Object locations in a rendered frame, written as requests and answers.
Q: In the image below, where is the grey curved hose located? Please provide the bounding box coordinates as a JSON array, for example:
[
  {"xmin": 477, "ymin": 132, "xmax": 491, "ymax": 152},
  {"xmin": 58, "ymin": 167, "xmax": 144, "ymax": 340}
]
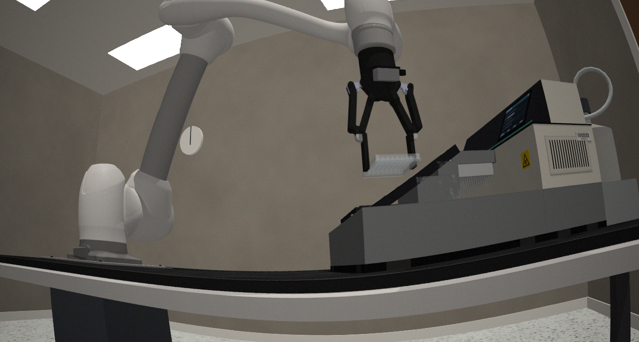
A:
[{"xmin": 573, "ymin": 67, "xmax": 613, "ymax": 120}]

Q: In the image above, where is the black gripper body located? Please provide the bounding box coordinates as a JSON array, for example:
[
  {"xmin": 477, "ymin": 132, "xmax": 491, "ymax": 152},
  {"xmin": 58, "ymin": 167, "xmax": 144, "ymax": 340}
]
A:
[{"xmin": 358, "ymin": 46, "xmax": 401, "ymax": 102}]

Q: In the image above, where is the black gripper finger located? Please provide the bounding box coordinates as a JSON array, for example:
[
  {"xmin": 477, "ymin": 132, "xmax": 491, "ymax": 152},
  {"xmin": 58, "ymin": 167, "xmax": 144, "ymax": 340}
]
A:
[
  {"xmin": 346, "ymin": 81, "xmax": 379, "ymax": 172},
  {"xmin": 385, "ymin": 81, "xmax": 422, "ymax": 154}
]

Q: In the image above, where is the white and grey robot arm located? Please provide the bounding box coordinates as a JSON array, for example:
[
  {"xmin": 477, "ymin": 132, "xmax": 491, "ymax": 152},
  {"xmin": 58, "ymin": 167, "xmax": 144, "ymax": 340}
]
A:
[{"xmin": 67, "ymin": 0, "xmax": 403, "ymax": 265}]

